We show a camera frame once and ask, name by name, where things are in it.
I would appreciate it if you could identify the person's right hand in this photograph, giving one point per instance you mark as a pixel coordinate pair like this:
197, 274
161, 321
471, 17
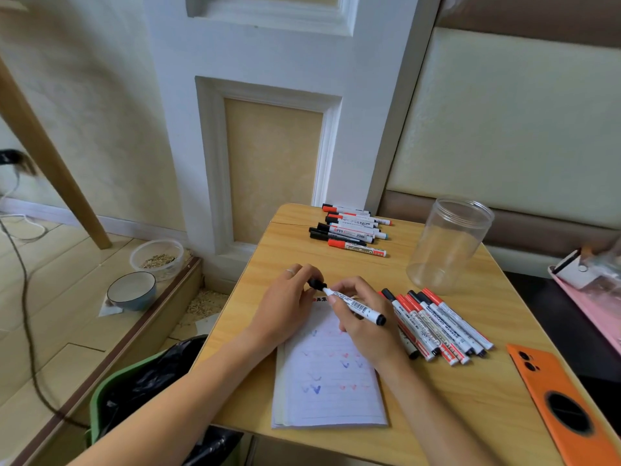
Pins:
373, 339

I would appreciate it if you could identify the person's left hand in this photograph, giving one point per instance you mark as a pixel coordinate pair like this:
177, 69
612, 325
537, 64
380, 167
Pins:
279, 313

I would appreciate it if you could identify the person's left thumb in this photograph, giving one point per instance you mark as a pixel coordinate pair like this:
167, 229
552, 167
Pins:
308, 299

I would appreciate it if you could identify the person's right thumb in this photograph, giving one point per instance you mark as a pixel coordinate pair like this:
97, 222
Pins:
347, 319

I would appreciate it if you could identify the white barcode marker pen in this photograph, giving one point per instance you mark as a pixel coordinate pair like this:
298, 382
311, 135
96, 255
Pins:
356, 307

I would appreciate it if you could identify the black marker cap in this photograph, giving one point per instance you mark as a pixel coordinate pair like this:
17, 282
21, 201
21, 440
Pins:
318, 284

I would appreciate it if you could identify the person's right forearm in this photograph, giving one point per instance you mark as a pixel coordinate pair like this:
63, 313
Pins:
432, 417

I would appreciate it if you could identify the person's left forearm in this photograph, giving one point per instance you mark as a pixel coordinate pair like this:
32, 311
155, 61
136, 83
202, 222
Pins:
179, 407

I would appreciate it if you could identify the white lined notepad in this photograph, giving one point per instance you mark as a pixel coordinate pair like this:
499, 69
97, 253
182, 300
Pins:
325, 388

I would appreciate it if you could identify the pile of whiteboard markers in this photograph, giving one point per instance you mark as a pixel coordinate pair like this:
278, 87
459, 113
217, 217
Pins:
436, 325
351, 230

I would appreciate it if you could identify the scattered wood shavings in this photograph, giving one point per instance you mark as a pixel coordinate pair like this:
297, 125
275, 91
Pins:
208, 303

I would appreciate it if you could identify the clear plastic jar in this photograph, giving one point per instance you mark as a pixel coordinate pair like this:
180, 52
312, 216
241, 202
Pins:
449, 242

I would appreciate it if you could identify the clear plastic food bowl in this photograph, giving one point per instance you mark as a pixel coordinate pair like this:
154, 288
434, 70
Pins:
157, 259

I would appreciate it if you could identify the blue ceramic bowl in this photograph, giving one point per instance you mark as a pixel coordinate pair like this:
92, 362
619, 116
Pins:
131, 290

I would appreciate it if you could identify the white paper scrap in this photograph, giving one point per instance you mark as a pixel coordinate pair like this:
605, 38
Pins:
107, 309

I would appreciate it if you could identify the orange phone case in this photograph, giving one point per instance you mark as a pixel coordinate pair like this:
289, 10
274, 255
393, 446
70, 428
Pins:
548, 378

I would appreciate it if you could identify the small white box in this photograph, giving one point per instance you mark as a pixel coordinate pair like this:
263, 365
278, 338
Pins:
571, 271

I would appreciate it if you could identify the green trash bin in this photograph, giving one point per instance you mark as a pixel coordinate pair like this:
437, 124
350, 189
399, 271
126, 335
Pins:
99, 397

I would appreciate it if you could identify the pink plastic tray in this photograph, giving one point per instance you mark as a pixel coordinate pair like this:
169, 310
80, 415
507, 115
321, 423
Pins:
599, 317

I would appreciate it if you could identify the beige brown upholstered bench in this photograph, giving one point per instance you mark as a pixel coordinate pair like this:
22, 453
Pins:
509, 126

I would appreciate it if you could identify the clear plastic bag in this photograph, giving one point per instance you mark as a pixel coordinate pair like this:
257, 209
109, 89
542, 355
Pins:
606, 276

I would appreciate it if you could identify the wooden furniture leg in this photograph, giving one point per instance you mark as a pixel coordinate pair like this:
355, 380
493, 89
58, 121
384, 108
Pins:
43, 150

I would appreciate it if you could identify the black power plug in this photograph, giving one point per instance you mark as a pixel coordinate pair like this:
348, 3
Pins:
12, 157

